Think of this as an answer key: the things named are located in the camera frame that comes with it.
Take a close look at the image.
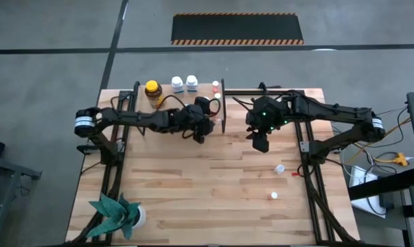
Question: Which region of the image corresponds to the black aluminium table frame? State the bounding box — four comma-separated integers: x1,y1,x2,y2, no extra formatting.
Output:
75,81,360,246

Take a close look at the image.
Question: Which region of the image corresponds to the teal artificial plant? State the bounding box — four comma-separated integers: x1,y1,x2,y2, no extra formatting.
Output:
86,192,141,241

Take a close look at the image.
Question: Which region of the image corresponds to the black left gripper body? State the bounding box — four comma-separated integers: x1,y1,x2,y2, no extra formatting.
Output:
189,96,216,145

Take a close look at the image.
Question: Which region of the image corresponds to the yellow power splitter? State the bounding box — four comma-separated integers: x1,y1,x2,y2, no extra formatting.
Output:
391,152,409,167

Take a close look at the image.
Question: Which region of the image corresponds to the black hazard striped floor mat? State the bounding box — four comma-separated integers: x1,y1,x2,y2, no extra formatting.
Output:
171,12,304,46

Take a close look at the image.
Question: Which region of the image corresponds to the white melatonin bottle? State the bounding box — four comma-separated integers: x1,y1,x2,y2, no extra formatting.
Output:
185,75,199,93

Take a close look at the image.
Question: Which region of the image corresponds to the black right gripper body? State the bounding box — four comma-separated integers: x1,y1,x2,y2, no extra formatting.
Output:
246,116,275,154

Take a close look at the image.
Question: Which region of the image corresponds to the white plant pot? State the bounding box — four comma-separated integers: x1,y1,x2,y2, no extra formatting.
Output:
130,204,148,230

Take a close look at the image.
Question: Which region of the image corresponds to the wooden shelf with black frame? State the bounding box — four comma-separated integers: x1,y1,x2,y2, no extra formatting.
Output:
133,78,228,137

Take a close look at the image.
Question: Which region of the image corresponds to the white box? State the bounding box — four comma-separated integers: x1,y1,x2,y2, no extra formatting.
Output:
349,165,388,219

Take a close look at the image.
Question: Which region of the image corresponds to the grey metal desk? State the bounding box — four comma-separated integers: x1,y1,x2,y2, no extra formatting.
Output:
0,153,43,247

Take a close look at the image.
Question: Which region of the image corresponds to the amber fish oil bottle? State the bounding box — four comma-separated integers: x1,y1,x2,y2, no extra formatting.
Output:
144,80,165,110

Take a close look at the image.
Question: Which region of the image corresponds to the black table beam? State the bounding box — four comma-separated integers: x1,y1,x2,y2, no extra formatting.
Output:
347,167,414,202

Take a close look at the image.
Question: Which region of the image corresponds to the white bottle with blue label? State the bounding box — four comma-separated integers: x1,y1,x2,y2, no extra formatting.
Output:
171,75,185,94

